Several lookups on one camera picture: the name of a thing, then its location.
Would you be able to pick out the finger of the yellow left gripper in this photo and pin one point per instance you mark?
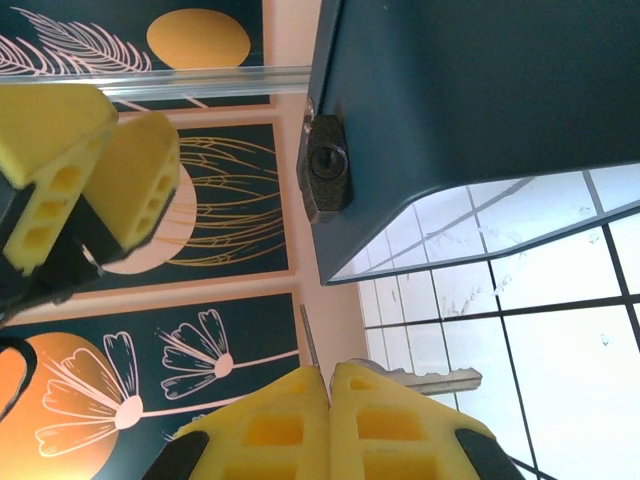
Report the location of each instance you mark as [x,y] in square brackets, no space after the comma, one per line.
[140,170]
[50,135]

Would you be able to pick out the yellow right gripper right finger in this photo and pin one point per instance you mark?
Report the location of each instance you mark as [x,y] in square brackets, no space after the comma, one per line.
[400,430]

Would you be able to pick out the teal box starry night lid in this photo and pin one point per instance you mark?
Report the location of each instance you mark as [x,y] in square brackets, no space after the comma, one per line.
[475,100]

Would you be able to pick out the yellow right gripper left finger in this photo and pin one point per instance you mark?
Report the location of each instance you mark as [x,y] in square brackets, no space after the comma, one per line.
[280,430]

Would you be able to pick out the aluminium corner post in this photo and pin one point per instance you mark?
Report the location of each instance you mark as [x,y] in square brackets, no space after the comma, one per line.
[200,82]

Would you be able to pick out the dark metal padlock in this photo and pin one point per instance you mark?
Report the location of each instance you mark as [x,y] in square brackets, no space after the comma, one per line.
[327,190]

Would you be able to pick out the silver key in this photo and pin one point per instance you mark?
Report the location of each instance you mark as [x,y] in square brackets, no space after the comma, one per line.
[440,382]

